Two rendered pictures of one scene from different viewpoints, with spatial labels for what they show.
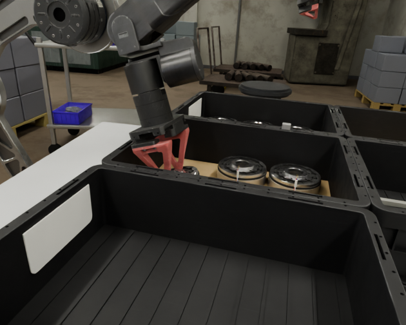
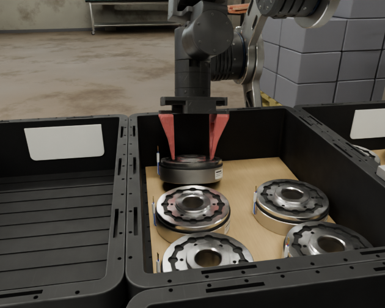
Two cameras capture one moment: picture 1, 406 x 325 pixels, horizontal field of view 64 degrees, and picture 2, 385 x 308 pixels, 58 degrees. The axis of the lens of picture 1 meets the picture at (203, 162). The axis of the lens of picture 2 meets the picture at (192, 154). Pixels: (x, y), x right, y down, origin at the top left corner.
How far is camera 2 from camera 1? 0.53 m
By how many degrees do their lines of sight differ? 60
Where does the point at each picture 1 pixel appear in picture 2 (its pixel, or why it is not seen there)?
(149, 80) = (179, 48)
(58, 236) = (58, 147)
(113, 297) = (38, 201)
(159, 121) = (178, 93)
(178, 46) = (197, 11)
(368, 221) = (78, 284)
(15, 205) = not seen: hidden behind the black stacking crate
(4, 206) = not seen: hidden behind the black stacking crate
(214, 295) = (48, 249)
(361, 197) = (159, 276)
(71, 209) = (75, 134)
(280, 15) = not seen: outside the picture
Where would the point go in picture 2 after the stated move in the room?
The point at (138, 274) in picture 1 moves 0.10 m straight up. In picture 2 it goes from (66, 203) to (55, 144)
